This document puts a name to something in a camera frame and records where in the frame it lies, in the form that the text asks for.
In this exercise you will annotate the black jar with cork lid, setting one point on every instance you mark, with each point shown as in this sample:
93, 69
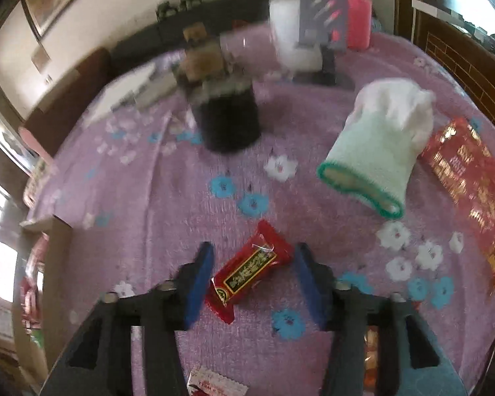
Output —
227, 119

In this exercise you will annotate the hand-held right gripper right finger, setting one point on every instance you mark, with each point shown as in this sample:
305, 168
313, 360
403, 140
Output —
311, 288

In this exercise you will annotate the pile of dark tools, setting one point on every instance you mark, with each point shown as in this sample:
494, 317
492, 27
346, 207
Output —
491, 39

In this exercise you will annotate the white flat box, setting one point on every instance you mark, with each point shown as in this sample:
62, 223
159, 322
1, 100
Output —
437, 7

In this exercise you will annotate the black sofa backrest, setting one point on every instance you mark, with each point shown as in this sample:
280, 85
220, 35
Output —
148, 37

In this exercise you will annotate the small wall plaque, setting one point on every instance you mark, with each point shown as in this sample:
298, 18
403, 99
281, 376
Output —
40, 57

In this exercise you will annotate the red snack packet round logo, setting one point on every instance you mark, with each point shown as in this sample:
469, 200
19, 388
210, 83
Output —
247, 272

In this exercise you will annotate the white red snack packet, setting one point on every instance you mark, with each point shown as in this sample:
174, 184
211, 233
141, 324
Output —
214, 383

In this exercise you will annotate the black clip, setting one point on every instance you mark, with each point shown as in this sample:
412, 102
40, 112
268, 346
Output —
166, 9
188, 1

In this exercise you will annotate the red gold-printed bag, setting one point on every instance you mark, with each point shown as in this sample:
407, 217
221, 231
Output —
470, 181

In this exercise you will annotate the cardboard box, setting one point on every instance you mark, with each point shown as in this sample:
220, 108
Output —
57, 255

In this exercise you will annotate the pink soft object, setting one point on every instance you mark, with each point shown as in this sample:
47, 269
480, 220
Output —
35, 144

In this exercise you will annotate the white plastic cup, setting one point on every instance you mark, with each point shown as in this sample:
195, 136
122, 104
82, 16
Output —
288, 29

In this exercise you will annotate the bottle with pink knitted sleeve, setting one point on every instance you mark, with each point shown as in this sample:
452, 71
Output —
354, 12

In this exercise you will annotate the brown sofa cushion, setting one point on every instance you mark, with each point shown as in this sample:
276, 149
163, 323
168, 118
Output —
70, 95

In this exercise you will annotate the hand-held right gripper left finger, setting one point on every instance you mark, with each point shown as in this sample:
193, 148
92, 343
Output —
198, 288

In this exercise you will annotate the brown wooden cabinet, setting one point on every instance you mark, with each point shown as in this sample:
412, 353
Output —
449, 49

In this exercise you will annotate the white glove green cuff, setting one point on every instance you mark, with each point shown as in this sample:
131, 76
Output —
375, 148

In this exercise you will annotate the white paper sheet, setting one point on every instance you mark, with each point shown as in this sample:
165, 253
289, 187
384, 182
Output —
119, 95

